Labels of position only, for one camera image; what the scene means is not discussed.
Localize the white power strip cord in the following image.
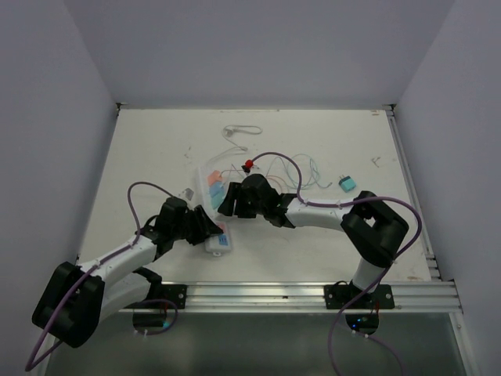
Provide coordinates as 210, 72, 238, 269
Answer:
205, 124, 263, 168

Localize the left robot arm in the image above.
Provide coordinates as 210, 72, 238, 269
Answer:
32, 197, 223, 348

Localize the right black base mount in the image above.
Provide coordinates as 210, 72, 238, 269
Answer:
323, 281, 395, 310

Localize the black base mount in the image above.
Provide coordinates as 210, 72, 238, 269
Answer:
157, 284, 188, 310
323, 281, 395, 310

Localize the white power strip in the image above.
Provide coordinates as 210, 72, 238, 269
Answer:
195, 164, 232, 257

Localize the blue charger plug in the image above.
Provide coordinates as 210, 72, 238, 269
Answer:
209, 182, 225, 197

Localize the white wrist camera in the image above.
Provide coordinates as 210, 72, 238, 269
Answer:
179, 188, 195, 201
241, 159, 262, 176

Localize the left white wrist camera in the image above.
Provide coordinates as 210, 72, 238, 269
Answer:
179, 188, 195, 201

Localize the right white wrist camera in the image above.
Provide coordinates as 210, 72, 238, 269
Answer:
241, 159, 262, 176

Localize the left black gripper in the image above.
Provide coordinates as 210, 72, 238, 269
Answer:
171, 204, 222, 244

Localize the aluminium rail frame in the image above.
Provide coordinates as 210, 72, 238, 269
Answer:
52, 280, 465, 314

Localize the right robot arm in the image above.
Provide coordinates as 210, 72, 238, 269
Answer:
218, 174, 409, 308

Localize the orange charger plug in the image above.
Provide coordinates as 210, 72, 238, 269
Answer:
207, 170, 222, 186

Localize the teal charger plug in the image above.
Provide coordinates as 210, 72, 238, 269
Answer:
338, 175, 357, 193

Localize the green charger plug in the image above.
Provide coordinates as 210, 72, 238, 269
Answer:
211, 194, 225, 210

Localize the green charging cable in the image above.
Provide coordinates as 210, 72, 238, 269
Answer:
265, 152, 336, 191

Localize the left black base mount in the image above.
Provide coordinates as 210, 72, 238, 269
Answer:
157, 284, 188, 310

